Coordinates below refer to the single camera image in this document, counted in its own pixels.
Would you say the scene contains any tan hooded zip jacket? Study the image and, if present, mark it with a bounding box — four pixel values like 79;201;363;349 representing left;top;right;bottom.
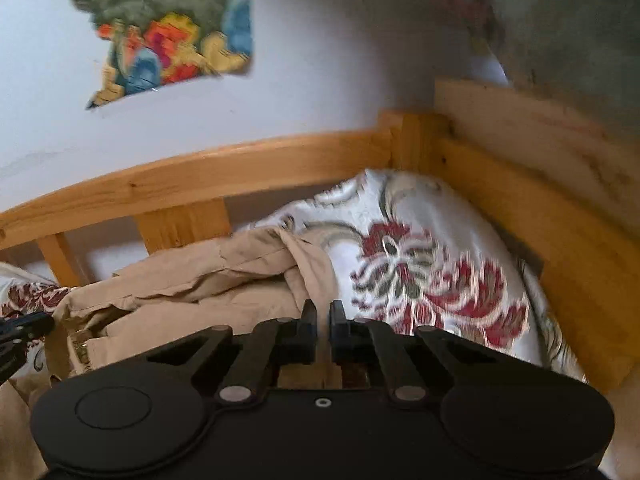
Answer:
0;225;346;480

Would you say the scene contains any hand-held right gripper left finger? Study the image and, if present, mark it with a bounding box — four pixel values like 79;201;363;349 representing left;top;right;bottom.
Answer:
145;300;318;403

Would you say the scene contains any wooden bed frame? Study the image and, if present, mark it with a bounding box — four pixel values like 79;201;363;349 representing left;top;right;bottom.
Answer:
0;77;640;396

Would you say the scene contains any white floral satin blanket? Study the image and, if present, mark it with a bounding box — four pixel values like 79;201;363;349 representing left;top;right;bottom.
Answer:
0;167;588;386

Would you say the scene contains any clear bag of bedding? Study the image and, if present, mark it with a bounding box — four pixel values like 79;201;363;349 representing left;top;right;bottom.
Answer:
435;0;640;136

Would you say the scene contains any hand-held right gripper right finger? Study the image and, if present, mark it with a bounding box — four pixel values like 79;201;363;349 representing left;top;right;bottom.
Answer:
327;300;501;403

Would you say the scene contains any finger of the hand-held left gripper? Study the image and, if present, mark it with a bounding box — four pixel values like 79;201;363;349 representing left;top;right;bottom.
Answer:
0;312;55;383

